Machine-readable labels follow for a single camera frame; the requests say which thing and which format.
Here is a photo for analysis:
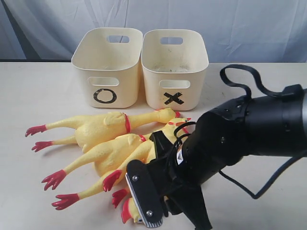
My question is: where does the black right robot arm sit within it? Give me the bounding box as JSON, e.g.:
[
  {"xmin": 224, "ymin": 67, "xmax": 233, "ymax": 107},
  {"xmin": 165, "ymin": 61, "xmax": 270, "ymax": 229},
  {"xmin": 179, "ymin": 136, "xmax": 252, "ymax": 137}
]
[{"xmin": 147, "ymin": 87, "xmax": 307, "ymax": 230}]

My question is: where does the small yellow rubber chicken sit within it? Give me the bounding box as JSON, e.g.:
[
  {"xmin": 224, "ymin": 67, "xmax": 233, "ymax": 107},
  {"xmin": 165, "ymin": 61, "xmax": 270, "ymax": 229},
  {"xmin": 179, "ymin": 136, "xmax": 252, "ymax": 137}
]
[{"xmin": 112, "ymin": 187, "xmax": 143, "ymax": 223}]

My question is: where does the cream bin marked X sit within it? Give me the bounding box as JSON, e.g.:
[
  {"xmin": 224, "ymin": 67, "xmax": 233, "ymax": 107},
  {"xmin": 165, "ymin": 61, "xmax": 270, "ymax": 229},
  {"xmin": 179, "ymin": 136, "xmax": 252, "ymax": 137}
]
[{"xmin": 141, "ymin": 29, "xmax": 209, "ymax": 111}]

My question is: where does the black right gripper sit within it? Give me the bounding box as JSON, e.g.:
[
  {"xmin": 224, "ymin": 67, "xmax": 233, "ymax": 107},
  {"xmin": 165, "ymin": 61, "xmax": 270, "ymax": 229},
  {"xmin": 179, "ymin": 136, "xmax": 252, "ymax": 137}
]
[{"xmin": 149, "ymin": 110, "xmax": 242, "ymax": 230}]

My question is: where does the cream bin marked O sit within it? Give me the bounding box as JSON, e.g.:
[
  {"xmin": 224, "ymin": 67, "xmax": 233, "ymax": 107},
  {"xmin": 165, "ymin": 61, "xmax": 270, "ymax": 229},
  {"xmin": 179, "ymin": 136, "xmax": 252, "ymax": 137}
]
[{"xmin": 71, "ymin": 27, "xmax": 143, "ymax": 108}]

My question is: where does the white backdrop curtain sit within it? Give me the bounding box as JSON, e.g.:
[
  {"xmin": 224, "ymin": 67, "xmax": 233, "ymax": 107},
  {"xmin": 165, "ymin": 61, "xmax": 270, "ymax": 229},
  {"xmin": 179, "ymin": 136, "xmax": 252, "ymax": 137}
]
[{"xmin": 0, "ymin": 0, "xmax": 307, "ymax": 63}]

